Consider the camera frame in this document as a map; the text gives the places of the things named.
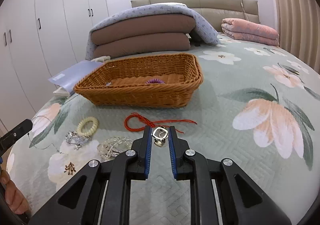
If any white wardrobe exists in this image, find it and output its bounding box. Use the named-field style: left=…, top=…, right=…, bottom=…
left=1, top=0, right=108, bottom=132

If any person's left hand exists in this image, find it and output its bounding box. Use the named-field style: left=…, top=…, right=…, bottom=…
left=1, top=170, right=29, bottom=215

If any silver bangle with bead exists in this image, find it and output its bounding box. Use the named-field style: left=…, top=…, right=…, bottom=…
left=28, top=113, right=67, bottom=154

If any red cord bracelet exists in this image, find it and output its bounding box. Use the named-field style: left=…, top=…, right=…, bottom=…
left=124, top=112, right=198, bottom=134

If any beige curtain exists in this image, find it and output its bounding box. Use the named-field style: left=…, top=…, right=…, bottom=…
left=276, top=0, right=319, bottom=72

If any silver square pendant ring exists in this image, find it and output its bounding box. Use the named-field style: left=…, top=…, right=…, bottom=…
left=152, top=126, right=169, bottom=147

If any cream spiral hair tie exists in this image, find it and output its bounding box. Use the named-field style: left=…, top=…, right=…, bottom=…
left=76, top=116, right=99, bottom=137

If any folded pink blanket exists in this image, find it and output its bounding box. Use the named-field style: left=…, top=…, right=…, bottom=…
left=221, top=18, right=279, bottom=46

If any blue covered book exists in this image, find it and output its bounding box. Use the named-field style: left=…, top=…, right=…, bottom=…
left=48, top=60, right=103, bottom=98

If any green floral bedspread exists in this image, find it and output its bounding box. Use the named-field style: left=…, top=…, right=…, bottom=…
left=7, top=36, right=319, bottom=224

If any folded brown blue quilt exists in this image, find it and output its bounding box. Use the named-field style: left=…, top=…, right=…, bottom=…
left=85, top=3, right=220, bottom=60

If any beige padded headboard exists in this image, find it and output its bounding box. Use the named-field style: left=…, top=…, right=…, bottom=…
left=131, top=0, right=260, bottom=32

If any brown wicker basket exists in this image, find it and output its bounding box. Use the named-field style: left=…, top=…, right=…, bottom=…
left=74, top=53, right=203, bottom=108

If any white cloth by book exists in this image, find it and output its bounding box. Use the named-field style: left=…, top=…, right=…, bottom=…
left=92, top=56, right=111, bottom=63

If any purple spiral hair tie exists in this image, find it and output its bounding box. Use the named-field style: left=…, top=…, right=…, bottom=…
left=145, top=78, right=166, bottom=85

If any clear crystal bead bracelet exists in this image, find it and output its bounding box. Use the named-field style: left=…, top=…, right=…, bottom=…
left=65, top=131, right=91, bottom=150

